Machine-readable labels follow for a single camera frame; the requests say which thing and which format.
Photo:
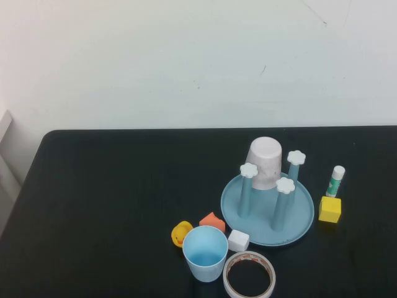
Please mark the light blue cup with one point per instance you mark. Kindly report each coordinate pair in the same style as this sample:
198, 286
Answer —
205, 274

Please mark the pale pink cup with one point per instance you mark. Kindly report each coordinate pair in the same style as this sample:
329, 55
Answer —
265, 155

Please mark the blue cup stand with posts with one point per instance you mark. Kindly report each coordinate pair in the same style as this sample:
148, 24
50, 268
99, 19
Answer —
263, 223

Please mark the orange foam block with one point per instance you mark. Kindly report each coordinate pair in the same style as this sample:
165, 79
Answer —
211, 220

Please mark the yellow rubber duck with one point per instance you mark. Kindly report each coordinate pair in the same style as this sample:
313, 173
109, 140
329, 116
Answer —
180, 232

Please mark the white foam block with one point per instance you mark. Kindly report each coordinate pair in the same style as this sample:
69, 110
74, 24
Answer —
238, 240

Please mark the white adhesive tape roll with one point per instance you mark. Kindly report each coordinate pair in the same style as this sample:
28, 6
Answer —
248, 255

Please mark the green white glue stick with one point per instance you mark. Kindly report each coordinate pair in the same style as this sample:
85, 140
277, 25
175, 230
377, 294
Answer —
335, 183

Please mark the yellow cube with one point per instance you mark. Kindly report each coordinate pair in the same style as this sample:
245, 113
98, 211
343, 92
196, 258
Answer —
329, 209

